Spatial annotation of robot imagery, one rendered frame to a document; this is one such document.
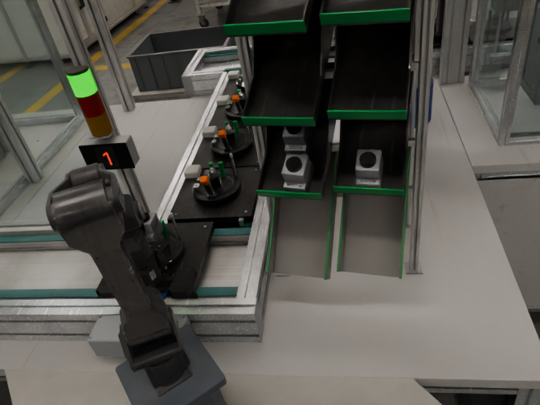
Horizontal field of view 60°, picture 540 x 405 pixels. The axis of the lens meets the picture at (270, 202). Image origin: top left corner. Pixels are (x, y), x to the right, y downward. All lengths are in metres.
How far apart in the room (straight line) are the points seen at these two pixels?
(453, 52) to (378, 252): 1.19
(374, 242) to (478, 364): 0.32
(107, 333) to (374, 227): 0.62
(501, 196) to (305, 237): 0.84
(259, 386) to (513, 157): 1.06
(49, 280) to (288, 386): 0.70
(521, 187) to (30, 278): 1.48
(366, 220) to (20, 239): 0.99
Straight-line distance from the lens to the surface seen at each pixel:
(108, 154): 1.19
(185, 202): 1.36
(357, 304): 1.15
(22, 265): 1.49
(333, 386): 1.03
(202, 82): 2.24
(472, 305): 1.17
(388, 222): 1.03
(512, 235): 1.81
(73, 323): 1.22
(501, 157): 1.64
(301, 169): 0.87
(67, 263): 1.41
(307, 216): 1.04
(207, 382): 0.83
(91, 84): 1.13
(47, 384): 1.23
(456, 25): 2.02
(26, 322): 1.28
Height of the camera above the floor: 1.74
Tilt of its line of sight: 37 degrees down
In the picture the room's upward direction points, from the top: 10 degrees counter-clockwise
